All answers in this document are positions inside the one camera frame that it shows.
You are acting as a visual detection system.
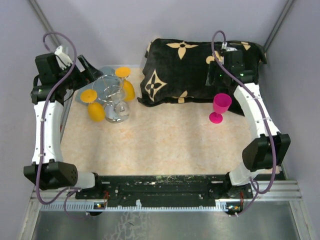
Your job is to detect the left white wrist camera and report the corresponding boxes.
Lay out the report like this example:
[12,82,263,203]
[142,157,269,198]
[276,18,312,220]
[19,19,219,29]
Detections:
[54,45,73,70]

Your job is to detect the magenta plastic wine glass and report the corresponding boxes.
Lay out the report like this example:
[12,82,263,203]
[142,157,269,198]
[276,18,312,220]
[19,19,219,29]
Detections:
[209,93,232,124]

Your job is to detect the black floral plush pillow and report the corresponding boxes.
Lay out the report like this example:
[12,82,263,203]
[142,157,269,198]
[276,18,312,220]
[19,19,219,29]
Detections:
[137,38,268,117]

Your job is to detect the clear wine glass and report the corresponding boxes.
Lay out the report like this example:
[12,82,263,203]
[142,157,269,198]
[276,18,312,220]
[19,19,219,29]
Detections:
[115,101,131,122]

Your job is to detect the yellow plastic wine glass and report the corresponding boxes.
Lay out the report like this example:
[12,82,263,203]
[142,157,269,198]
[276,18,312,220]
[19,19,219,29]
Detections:
[80,89,105,122]
[115,66,136,102]

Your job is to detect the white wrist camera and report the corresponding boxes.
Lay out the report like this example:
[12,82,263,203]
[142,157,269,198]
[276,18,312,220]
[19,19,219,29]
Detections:
[220,42,237,54]
[54,45,73,70]

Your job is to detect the chrome wire wine glass rack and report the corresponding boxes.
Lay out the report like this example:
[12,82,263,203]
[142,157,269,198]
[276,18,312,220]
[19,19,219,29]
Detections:
[101,78,126,124]

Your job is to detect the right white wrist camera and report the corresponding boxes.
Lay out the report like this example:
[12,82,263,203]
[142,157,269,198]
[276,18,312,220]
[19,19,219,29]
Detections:
[220,42,237,54]

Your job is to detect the aluminium front rail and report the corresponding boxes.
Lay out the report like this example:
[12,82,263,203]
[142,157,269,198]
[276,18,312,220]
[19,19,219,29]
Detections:
[40,180,302,215]

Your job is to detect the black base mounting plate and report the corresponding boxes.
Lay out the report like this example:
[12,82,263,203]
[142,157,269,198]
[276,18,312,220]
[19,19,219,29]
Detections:
[75,174,253,208]

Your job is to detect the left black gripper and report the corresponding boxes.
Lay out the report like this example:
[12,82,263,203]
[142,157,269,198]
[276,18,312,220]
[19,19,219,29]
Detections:
[57,54,104,91]

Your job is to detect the grey blue folded jeans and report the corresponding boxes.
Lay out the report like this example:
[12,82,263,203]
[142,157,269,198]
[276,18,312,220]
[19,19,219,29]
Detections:
[75,66,122,105]

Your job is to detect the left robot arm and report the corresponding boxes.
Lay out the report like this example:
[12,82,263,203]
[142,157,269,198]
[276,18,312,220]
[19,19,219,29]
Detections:
[23,53,104,199]

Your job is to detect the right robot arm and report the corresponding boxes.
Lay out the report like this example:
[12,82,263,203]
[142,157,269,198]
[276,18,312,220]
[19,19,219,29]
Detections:
[206,47,291,198]

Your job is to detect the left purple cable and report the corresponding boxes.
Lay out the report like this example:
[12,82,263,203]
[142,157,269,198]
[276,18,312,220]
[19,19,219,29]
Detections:
[34,31,88,221]

